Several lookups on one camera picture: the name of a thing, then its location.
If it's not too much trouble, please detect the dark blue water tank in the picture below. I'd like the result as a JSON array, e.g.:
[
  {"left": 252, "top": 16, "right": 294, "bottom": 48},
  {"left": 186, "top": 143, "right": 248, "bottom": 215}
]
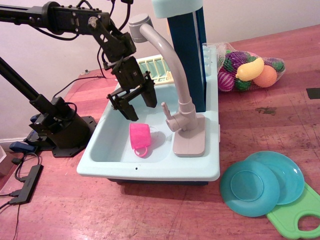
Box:
[{"left": 152, "top": 0, "right": 207, "bottom": 113}]

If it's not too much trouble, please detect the mesh bag of toys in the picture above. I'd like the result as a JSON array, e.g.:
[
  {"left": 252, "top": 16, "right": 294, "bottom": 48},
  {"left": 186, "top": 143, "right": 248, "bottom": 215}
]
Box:
[{"left": 202, "top": 42, "right": 286, "bottom": 92}]

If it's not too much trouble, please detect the green cutting board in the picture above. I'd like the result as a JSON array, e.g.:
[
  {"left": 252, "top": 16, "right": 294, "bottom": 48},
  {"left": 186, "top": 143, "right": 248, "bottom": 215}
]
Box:
[{"left": 266, "top": 183, "right": 320, "bottom": 240}]

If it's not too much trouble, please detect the light blue toy sink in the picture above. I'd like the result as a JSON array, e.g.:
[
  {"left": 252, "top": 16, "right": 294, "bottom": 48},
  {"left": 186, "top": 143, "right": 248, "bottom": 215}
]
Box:
[{"left": 76, "top": 46, "right": 220, "bottom": 182}]

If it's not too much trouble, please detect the orange toy fruit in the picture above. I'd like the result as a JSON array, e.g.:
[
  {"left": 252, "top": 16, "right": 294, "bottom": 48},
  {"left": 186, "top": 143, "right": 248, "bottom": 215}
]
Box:
[{"left": 253, "top": 65, "right": 277, "bottom": 88}]

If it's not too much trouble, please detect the teal rear plate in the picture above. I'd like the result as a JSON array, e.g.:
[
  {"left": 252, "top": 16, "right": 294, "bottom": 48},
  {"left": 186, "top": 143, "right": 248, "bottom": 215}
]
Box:
[{"left": 246, "top": 151, "right": 305, "bottom": 205}]

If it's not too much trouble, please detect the yellow dish rack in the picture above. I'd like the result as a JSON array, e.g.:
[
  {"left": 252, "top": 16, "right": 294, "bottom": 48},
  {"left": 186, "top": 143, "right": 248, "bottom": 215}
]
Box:
[{"left": 137, "top": 54, "right": 174, "bottom": 85}]

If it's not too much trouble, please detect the pink plastic toy cup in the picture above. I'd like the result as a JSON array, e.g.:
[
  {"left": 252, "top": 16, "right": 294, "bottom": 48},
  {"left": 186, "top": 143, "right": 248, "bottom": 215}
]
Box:
[{"left": 129, "top": 123, "right": 151, "bottom": 158}]

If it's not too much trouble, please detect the black hanging cable left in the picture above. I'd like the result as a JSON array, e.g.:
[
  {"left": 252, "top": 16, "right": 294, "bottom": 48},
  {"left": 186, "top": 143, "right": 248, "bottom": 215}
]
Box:
[{"left": 107, "top": 0, "right": 116, "bottom": 21}]

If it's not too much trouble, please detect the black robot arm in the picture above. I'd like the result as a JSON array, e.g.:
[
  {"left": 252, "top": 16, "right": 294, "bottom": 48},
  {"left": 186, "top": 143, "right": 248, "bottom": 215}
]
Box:
[{"left": 0, "top": 1, "right": 157, "bottom": 121}]

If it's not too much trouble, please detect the grey toy faucet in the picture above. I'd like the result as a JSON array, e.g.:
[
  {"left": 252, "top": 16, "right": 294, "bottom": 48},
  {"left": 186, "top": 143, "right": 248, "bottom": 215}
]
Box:
[{"left": 128, "top": 13, "right": 206, "bottom": 157}]

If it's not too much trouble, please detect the black hanging cable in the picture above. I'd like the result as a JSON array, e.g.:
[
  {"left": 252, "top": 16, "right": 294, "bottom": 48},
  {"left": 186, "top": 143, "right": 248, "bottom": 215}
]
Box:
[
  {"left": 117, "top": 0, "right": 135, "bottom": 33},
  {"left": 107, "top": 0, "right": 116, "bottom": 21}
]

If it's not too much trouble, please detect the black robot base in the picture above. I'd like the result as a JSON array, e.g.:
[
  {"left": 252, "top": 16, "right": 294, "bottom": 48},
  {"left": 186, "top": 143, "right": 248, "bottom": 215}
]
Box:
[{"left": 24, "top": 94, "right": 97, "bottom": 158}]

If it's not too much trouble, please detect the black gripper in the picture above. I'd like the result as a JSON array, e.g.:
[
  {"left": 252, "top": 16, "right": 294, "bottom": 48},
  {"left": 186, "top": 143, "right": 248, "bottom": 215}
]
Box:
[{"left": 107, "top": 56, "right": 158, "bottom": 122}]

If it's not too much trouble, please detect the teal front plate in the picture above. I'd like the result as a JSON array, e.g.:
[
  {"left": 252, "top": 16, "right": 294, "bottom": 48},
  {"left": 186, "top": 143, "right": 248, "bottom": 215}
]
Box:
[{"left": 220, "top": 160, "right": 280, "bottom": 217}]

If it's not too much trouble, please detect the black usb hub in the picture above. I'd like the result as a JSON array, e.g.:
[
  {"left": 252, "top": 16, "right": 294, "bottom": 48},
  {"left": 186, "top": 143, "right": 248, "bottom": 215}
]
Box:
[{"left": 9, "top": 164, "right": 44, "bottom": 205}]

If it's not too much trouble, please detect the black tape patch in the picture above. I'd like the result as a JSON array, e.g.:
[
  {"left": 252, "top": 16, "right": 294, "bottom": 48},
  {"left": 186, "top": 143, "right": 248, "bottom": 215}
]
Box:
[{"left": 306, "top": 87, "right": 320, "bottom": 100}]

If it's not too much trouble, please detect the black hanging cable right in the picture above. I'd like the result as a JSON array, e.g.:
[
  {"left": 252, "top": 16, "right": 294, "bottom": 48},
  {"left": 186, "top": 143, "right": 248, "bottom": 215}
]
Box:
[{"left": 117, "top": 0, "right": 135, "bottom": 33}]

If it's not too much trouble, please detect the yellow toy lemon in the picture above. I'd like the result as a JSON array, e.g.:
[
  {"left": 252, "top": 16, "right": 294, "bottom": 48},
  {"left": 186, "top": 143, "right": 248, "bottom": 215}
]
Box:
[{"left": 235, "top": 57, "right": 265, "bottom": 82}]

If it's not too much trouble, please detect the blue clamp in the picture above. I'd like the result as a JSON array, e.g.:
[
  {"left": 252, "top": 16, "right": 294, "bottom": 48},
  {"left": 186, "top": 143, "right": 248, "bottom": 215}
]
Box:
[{"left": 9, "top": 141, "right": 37, "bottom": 153}]

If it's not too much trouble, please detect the teal plate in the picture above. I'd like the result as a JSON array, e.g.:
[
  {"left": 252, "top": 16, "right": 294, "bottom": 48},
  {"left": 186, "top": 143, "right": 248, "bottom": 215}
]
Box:
[
  {"left": 246, "top": 151, "right": 305, "bottom": 205},
  {"left": 220, "top": 160, "right": 280, "bottom": 217}
]

